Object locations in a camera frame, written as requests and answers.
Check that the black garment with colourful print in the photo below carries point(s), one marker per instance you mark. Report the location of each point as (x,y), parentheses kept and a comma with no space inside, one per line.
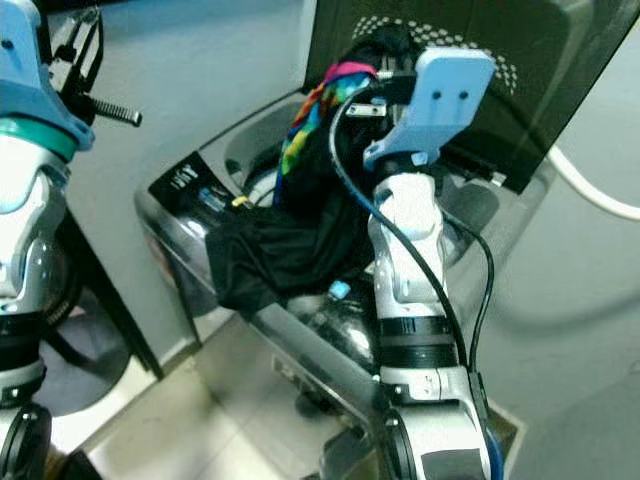
(300,230)

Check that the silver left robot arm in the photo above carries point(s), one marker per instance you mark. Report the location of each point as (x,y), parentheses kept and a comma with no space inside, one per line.
(25,220)

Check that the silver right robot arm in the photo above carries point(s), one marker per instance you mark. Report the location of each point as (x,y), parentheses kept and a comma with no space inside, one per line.
(410,270)

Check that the grey top-load washing machine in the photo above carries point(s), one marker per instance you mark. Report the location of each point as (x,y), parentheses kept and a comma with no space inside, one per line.
(170,260)

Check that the black threaded rod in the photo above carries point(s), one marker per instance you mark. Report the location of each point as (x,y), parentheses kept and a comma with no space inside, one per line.
(115,110)

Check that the clear bottle with blue cap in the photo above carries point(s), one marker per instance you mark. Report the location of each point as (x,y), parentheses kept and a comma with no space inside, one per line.
(335,320)

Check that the light blue right wrist camera mount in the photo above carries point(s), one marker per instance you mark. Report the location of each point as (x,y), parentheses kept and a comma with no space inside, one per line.
(445,100)

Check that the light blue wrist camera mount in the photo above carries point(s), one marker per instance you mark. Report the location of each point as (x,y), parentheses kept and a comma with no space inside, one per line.
(25,70)
(445,100)

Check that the light blue left wrist camera mount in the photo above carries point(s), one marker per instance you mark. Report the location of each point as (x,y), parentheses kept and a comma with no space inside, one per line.
(25,70)

